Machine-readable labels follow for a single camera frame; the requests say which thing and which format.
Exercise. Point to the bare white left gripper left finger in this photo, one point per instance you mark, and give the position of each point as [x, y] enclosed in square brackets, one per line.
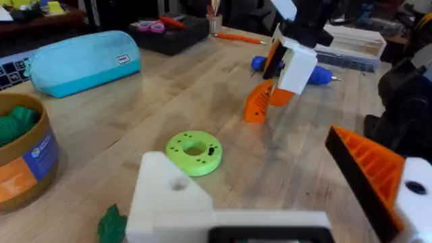
[162, 195]

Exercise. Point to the white orange left gripper right finger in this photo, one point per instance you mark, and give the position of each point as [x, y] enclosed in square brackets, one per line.
[378, 168]

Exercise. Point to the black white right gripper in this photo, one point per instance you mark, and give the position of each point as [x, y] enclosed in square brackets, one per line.
[310, 23]

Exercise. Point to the blue electric screwdriver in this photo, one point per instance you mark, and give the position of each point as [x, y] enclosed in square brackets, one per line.
[320, 76]

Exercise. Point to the green vegetable toy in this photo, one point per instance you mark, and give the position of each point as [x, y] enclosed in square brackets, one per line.
[113, 226]

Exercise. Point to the green disc with holes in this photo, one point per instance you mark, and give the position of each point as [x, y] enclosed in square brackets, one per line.
[179, 158]

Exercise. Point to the orange pen tool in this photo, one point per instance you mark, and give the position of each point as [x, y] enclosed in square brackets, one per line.
[238, 38]

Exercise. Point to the clear plastic box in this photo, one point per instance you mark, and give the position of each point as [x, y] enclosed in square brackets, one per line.
[354, 47]

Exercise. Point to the cup with sticks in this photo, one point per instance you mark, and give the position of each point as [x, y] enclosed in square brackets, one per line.
[214, 22]

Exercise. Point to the black box with tools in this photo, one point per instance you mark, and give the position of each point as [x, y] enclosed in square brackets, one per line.
[172, 37]

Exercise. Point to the brown tub with toys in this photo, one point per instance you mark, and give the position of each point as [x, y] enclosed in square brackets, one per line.
[27, 162]

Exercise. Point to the light blue zip bag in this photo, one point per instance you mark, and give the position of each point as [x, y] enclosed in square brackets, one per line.
[81, 64]

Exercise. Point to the black keyboard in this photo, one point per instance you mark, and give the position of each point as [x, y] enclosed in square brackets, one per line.
[11, 72]

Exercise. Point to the dark side table with clutter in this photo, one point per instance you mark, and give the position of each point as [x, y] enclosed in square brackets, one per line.
[37, 17]

